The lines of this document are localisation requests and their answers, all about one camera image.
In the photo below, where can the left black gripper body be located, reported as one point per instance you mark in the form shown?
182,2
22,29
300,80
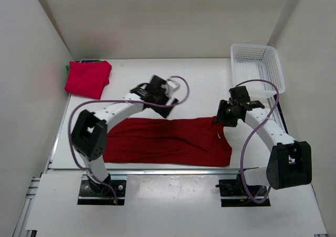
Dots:
161,97

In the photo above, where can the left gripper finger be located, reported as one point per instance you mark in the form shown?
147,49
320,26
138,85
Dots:
163,111
174,103

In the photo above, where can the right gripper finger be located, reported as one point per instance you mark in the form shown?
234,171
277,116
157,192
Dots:
230,123
221,112

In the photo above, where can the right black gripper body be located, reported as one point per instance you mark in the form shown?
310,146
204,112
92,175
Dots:
230,112

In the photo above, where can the dark red t shirt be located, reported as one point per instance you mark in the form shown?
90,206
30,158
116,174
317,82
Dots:
194,142

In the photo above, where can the green t shirt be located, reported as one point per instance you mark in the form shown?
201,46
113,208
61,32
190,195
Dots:
68,68

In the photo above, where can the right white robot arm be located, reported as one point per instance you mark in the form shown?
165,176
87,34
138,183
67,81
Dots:
289,164

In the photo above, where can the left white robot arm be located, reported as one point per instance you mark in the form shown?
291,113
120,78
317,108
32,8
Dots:
88,136

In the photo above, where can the white plastic basket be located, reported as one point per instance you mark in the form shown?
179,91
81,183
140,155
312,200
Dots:
257,63

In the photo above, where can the dark label sticker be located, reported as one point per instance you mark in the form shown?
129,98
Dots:
90,61

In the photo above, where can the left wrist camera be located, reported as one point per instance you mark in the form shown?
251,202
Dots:
172,84

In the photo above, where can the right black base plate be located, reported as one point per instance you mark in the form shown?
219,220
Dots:
232,194

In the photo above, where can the aluminium frame rail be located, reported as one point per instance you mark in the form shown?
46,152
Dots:
216,171

